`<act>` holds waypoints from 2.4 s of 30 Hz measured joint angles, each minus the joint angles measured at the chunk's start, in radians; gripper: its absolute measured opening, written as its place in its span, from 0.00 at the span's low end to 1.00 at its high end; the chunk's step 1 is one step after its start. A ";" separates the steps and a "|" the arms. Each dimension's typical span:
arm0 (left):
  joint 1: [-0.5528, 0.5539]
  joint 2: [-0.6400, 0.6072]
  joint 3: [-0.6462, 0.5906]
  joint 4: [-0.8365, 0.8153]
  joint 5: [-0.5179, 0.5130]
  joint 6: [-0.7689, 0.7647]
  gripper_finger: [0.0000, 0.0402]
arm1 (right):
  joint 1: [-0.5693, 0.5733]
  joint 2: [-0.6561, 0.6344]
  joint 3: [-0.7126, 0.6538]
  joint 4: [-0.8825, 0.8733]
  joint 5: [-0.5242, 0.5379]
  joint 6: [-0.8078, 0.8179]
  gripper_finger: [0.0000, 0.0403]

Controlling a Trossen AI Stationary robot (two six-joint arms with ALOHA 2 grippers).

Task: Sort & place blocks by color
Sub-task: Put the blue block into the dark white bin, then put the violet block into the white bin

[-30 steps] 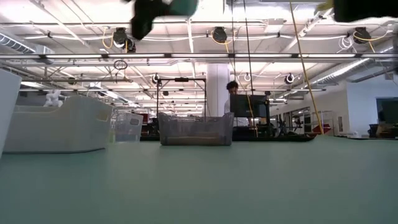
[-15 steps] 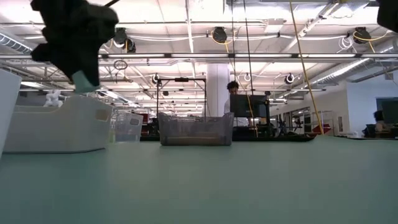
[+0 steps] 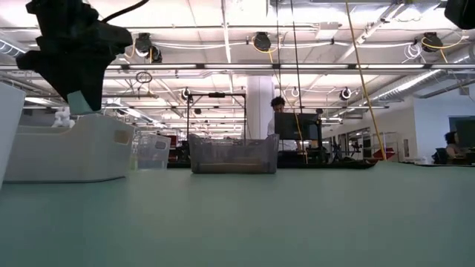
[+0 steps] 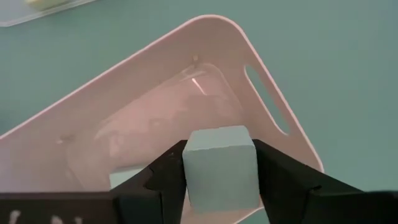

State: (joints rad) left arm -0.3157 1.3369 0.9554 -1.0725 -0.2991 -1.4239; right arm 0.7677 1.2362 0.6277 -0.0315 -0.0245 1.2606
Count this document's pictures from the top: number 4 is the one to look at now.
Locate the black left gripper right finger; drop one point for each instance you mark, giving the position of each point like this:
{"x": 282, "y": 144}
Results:
{"x": 295, "y": 189}

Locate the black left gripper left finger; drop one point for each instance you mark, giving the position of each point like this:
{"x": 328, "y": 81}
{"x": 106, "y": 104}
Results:
{"x": 155, "y": 186}

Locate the teal rectangular block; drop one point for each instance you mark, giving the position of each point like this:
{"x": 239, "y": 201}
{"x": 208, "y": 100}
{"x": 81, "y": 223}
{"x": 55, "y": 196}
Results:
{"x": 124, "y": 178}

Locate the small teal cube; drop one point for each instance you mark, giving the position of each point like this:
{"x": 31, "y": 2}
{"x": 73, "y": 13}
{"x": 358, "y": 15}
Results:
{"x": 220, "y": 168}

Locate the pale grey plastic bin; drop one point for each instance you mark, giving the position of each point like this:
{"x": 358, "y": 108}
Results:
{"x": 149, "y": 118}

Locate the green table mat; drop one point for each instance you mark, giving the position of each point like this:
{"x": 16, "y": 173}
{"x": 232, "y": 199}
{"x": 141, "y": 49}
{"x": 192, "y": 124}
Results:
{"x": 342, "y": 77}

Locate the clear plastic bin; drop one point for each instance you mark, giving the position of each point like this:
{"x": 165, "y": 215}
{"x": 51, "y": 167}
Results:
{"x": 18, "y": 14}

